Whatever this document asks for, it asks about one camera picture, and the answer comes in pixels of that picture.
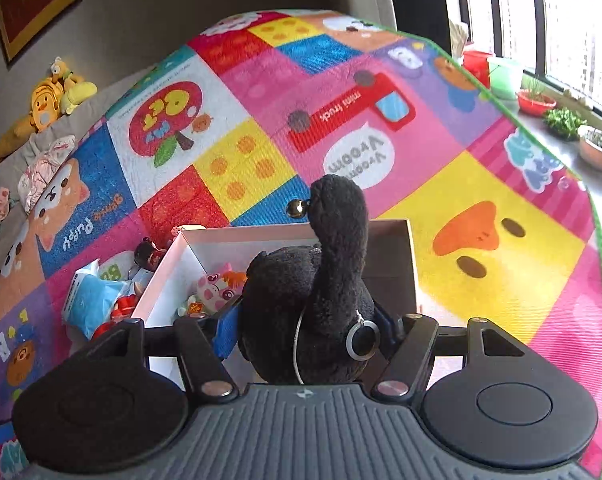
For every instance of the red plant pot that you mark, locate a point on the red plant pot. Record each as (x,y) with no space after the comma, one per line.
(535,102)

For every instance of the pink plant pot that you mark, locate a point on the pink plant pot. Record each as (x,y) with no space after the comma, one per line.
(600,152)

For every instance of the large gold framed picture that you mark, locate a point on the large gold framed picture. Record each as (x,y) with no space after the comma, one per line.
(36,0)

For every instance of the red round toy figure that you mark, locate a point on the red round toy figure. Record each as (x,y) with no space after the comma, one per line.
(123,307)

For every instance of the blue tissue packet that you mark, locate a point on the blue tissue packet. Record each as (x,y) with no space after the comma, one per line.
(93,300)

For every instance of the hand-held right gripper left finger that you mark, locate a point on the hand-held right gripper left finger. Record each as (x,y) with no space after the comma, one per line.
(227,332)

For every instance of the white floral cloth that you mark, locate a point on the white floral cloth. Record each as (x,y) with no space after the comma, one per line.
(43,170)

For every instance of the colourful cartoon play mat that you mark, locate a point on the colourful cartoon play mat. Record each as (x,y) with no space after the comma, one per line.
(431,170)

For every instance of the pink pig toy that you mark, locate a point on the pink pig toy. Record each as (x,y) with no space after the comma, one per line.
(216,287)

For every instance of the green bucket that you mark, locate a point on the green bucket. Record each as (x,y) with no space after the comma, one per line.
(506,77)

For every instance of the pink cardboard box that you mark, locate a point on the pink cardboard box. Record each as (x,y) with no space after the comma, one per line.
(221,250)

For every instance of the black plush toy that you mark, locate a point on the black plush toy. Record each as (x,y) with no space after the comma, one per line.
(306,300)

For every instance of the yellow long cloth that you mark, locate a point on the yellow long cloth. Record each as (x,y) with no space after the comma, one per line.
(1,152)

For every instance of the grey sofa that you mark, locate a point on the grey sofa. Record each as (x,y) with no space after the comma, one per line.
(6,167)

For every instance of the green leafy plant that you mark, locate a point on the green leafy plant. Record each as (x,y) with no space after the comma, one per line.
(565,122)

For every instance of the yellow duck plush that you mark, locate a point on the yellow duck plush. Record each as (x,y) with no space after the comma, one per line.
(43,105)

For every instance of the black-haired small doll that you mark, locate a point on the black-haired small doll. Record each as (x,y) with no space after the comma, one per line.
(151,255)

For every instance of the red bucket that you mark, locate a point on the red bucket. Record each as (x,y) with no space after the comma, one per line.
(477,67)

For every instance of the black window frame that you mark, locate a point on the black window frame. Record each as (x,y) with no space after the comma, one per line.
(528,15)

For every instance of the dark curtain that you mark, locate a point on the dark curtain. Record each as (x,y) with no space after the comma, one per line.
(416,0)

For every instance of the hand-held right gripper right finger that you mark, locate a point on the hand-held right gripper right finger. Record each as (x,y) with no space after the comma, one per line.
(391,332)

